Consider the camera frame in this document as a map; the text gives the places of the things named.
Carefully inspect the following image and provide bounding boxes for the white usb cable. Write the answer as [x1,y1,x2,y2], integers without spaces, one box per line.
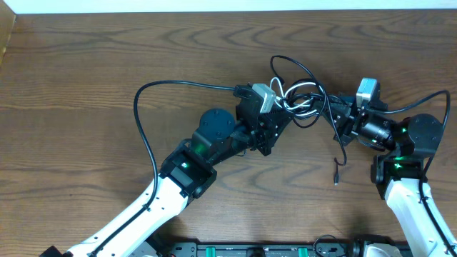
[269,76,321,117]

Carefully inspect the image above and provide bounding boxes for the black usb cable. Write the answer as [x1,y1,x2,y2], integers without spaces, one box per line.
[269,54,349,186]

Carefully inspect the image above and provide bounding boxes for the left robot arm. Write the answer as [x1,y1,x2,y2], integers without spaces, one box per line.
[63,84,292,257]

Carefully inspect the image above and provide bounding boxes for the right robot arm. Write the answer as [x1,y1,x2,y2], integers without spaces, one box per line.
[311,90,456,256]

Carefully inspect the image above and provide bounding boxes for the right camera black cable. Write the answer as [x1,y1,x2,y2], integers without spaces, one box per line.
[371,89,451,172]

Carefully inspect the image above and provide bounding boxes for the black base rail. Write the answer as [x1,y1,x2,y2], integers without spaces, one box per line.
[142,233,411,257]

